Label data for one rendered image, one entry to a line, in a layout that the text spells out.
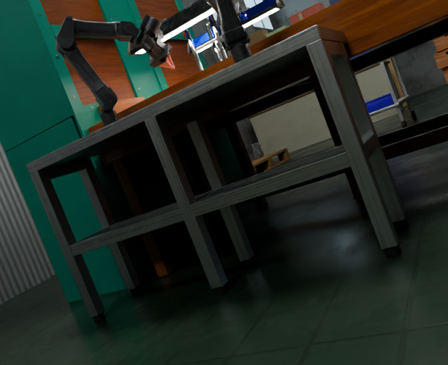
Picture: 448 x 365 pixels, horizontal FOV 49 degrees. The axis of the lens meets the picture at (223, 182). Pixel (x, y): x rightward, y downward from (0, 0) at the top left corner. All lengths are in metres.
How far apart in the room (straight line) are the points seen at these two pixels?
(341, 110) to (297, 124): 6.41
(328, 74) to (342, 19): 0.40
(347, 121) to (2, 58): 1.77
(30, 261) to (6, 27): 2.06
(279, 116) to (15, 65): 5.76
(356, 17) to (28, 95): 1.54
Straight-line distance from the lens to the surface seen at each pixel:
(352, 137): 1.37
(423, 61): 11.36
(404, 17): 1.70
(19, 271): 4.02
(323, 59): 1.37
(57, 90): 2.37
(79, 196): 2.41
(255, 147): 6.48
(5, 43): 2.60
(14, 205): 4.13
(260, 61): 1.43
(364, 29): 1.72
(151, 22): 2.07
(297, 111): 7.74
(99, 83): 1.95
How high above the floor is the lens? 0.45
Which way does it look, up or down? 4 degrees down
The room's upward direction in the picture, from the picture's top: 21 degrees counter-clockwise
